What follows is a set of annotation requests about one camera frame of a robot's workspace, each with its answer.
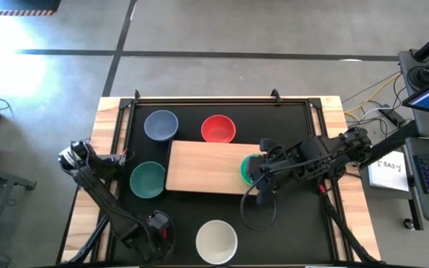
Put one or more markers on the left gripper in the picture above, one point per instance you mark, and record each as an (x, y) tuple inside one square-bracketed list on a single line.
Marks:
[(158, 229)]

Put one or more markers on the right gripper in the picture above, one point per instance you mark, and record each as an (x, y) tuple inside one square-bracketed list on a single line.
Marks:
[(266, 171)]

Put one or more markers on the bright green bowl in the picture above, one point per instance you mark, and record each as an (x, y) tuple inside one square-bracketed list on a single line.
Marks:
[(244, 171)]

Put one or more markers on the red bowl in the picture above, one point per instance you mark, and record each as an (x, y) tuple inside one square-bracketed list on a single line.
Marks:
[(218, 128)]

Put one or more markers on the white speckled bowl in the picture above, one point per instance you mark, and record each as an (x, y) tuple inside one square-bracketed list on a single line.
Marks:
[(216, 242)]

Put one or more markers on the teal bowl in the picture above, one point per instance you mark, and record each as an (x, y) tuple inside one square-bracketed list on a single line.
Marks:
[(147, 179)]

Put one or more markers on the blue bowl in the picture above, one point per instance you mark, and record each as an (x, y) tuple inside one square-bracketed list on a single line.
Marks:
[(160, 124)]

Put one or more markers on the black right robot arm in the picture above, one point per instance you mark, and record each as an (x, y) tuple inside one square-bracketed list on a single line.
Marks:
[(322, 152)]

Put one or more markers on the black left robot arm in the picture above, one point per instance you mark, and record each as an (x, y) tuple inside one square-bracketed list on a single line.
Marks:
[(99, 193)]

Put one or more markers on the black table mat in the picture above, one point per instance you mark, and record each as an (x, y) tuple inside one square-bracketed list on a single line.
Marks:
[(292, 231), (218, 101)]

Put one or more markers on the black table clamp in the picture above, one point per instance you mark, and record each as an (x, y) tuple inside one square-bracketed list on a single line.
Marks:
[(275, 95), (137, 95)]

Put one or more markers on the white paper sheet SA3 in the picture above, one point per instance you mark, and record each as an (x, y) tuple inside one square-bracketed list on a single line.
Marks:
[(389, 175)]

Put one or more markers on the black slanted stand bar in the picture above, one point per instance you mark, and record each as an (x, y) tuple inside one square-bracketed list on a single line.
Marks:
[(393, 143)]

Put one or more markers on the black power strip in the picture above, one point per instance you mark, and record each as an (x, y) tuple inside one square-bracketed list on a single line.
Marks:
[(393, 116)]

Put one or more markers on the black caster wheel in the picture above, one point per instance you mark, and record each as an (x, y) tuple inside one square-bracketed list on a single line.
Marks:
[(409, 224)]

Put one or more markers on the black mat with hazard stripe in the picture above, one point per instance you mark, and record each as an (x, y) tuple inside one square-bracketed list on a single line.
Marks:
[(21, 4)]

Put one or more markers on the black diagonal frame strut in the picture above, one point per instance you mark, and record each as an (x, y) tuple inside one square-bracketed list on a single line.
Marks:
[(95, 238), (345, 234)]

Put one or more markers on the grey metal cart frame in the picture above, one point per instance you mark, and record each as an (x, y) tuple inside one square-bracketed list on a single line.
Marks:
[(9, 180)]

